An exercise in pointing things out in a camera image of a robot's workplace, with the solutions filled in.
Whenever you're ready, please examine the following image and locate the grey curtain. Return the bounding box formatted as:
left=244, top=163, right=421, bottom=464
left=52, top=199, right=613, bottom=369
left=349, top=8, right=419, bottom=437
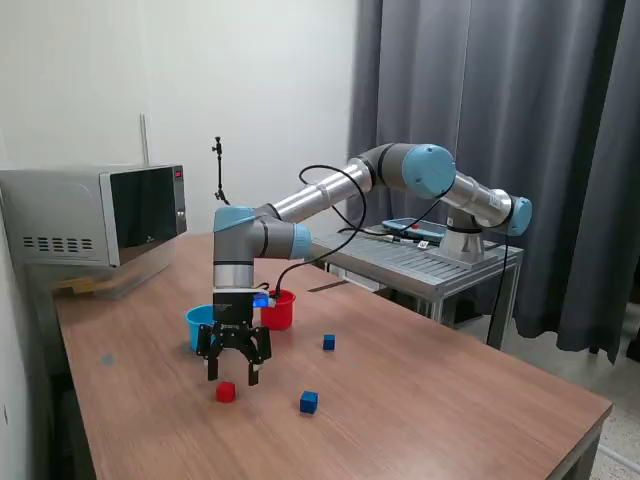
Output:
left=347, top=0, right=640, bottom=365

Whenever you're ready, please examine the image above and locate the wooden block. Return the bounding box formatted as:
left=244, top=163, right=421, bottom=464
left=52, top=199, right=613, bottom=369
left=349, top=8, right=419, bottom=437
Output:
left=52, top=278, right=109, bottom=296

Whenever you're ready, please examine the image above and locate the blue teach pendant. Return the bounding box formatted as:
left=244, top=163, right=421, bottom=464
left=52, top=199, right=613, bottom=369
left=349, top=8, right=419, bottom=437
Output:
left=382, top=217, right=446, bottom=240

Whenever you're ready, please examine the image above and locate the black robot wrist cable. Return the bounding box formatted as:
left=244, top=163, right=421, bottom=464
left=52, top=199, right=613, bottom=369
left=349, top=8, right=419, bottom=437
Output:
left=276, top=164, right=369, bottom=301

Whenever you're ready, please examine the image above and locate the white pole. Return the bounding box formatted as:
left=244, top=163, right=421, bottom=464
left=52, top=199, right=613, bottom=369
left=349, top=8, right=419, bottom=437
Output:
left=138, top=113, right=151, bottom=167

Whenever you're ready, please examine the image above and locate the white floor cable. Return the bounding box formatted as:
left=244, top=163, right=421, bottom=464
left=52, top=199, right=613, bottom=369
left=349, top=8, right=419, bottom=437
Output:
left=599, top=444, right=640, bottom=466

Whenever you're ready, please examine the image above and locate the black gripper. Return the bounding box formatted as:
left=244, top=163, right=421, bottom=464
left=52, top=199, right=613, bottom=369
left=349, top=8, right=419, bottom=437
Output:
left=195, top=293, right=273, bottom=387

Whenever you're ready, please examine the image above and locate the silver microwave oven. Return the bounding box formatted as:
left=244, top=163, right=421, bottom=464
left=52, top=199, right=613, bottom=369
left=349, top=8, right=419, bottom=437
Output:
left=0, top=163, right=189, bottom=269

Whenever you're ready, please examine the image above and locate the dark strip on table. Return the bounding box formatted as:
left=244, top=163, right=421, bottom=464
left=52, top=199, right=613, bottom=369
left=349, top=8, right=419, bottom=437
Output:
left=307, top=279, right=349, bottom=294

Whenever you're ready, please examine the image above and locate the aluminium profile robot stand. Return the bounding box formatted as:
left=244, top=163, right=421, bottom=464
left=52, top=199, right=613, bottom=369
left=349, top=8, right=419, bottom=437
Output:
left=305, top=230, right=525, bottom=351

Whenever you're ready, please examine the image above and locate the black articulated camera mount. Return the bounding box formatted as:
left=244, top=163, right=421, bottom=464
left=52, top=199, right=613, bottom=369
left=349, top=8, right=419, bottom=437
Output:
left=209, top=134, right=233, bottom=207

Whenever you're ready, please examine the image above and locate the black stand power cable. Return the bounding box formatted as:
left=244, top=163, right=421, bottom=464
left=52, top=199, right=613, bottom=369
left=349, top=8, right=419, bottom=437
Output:
left=482, top=234, right=507, bottom=346

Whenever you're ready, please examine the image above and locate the red plastic cup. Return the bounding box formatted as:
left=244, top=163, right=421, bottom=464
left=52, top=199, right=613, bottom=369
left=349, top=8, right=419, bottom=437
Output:
left=259, top=288, right=297, bottom=331

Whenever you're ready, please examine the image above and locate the silver black cable connector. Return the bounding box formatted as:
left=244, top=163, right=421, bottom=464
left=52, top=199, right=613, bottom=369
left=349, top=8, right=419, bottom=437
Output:
left=337, top=227, right=421, bottom=245

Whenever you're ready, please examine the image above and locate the blue plastic cup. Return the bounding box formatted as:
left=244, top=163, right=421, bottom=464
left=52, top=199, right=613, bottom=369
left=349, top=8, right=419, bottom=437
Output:
left=184, top=303, right=221, bottom=354

